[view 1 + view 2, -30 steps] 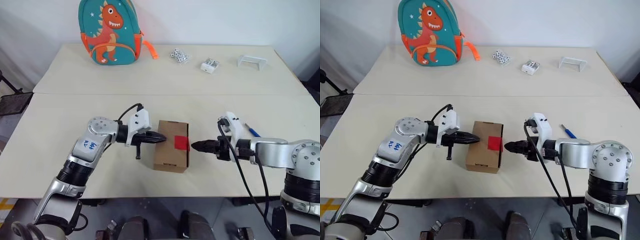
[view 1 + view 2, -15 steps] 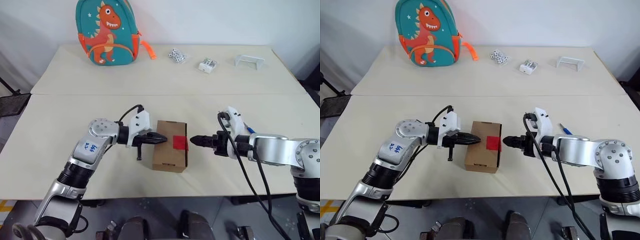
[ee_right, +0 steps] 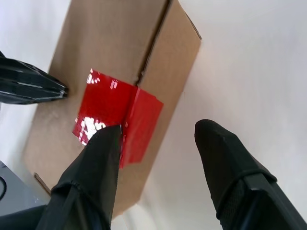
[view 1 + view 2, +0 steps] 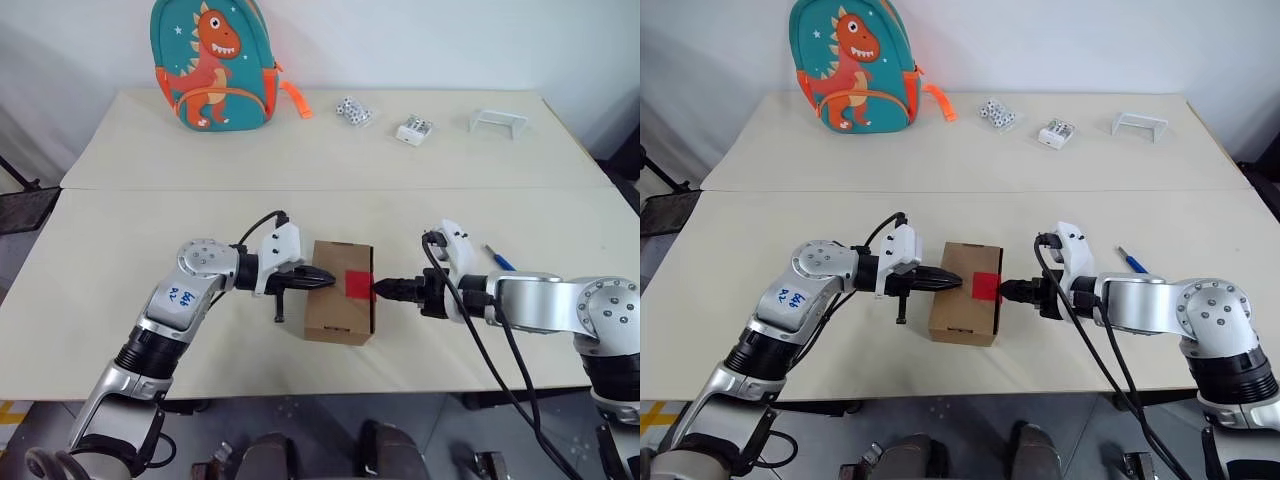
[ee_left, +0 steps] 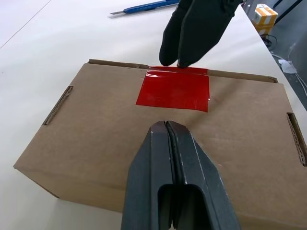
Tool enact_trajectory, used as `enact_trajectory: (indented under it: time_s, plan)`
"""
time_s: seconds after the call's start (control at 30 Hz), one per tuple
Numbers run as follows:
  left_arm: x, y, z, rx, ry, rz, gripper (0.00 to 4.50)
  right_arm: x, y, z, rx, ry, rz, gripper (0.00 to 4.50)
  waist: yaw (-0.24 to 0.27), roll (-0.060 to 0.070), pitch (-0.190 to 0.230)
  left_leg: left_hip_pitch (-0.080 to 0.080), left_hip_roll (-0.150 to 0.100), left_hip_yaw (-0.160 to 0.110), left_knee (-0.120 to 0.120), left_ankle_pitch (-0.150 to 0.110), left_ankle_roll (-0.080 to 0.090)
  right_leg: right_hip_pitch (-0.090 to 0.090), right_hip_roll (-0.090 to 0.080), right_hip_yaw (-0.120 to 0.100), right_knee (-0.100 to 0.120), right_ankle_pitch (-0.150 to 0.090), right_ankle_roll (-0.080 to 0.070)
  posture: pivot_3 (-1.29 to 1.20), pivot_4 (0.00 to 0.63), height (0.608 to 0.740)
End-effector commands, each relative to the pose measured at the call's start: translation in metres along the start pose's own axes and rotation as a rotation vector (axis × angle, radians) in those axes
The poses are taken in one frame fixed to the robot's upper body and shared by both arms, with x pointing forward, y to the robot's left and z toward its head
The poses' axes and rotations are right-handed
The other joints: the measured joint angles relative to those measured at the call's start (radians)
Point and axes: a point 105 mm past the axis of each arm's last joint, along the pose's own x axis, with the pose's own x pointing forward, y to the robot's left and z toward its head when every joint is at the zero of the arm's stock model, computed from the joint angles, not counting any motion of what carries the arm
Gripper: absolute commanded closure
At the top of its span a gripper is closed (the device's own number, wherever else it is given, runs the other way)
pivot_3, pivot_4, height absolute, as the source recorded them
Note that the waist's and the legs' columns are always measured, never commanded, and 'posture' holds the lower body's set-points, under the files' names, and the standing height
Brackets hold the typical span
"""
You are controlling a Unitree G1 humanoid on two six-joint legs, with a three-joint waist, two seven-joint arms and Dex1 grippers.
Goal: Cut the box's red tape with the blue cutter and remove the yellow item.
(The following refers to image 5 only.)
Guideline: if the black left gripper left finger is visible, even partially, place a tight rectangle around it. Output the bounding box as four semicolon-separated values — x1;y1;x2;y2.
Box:
120;121;175;230

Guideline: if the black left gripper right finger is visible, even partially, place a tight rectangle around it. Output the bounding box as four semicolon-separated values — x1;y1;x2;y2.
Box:
166;120;242;230

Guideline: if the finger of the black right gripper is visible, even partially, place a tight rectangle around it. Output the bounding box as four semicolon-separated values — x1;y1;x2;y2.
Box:
177;0;241;69
159;0;193;67

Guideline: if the blue pen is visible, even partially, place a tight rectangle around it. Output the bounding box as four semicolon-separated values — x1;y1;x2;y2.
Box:
110;0;181;15

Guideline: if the red tape patch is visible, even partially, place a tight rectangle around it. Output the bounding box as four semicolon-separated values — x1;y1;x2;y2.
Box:
135;65;212;114

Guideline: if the brown cardboard box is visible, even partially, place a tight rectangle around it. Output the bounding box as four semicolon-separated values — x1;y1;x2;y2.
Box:
12;58;307;230

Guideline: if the yellow white carton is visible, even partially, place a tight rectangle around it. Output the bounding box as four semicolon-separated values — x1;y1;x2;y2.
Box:
252;3;279;35

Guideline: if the white crumpled paper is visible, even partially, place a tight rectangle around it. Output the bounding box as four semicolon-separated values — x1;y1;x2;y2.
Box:
278;59;298;74

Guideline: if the black stand frame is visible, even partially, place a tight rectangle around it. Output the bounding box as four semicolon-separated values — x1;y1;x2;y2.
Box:
272;0;304;25

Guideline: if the white floor cable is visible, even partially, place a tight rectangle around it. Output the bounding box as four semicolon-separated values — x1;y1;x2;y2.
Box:
271;53;307;90

